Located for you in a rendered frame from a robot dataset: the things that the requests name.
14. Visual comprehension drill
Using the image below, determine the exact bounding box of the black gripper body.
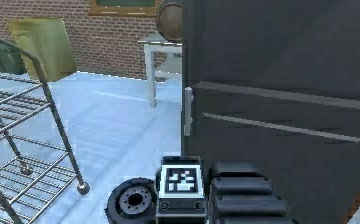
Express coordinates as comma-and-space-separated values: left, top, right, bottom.
104, 177, 158, 224

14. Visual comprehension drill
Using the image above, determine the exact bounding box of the black fridge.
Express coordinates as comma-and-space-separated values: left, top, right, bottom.
180, 0, 360, 224

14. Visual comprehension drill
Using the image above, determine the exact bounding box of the wood framed window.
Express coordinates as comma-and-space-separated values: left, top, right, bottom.
88, 0, 162, 18

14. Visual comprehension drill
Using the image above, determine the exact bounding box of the grey fridge handle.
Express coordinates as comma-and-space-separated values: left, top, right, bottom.
183, 86, 194, 137

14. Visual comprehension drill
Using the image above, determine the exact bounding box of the white table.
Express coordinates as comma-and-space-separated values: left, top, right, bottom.
137, 31, 183, 109

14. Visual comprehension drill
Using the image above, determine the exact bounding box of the grey metal wire shelf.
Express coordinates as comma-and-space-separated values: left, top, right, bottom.
0, 35, 91, 224

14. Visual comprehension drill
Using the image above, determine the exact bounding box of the olive green bin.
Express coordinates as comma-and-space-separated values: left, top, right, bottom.
7, 17, 78, 83

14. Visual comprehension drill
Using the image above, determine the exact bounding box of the dark green round bin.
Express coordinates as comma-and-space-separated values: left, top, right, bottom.
0, 37, 28, 76

